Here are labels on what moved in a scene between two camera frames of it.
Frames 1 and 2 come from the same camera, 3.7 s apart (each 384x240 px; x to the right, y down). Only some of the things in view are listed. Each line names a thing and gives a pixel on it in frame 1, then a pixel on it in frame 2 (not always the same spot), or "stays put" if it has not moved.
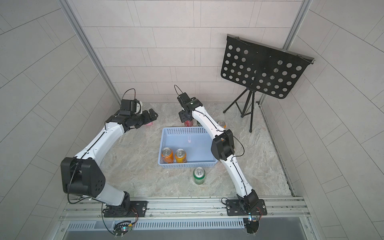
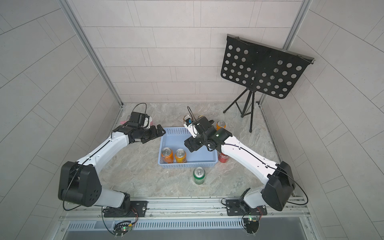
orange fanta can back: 222,123 stays put
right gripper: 184,115 -> 189,144
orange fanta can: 167,155 stays put
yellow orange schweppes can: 180,156 stays put
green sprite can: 199,175 stays put
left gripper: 148,119 -> 159,133
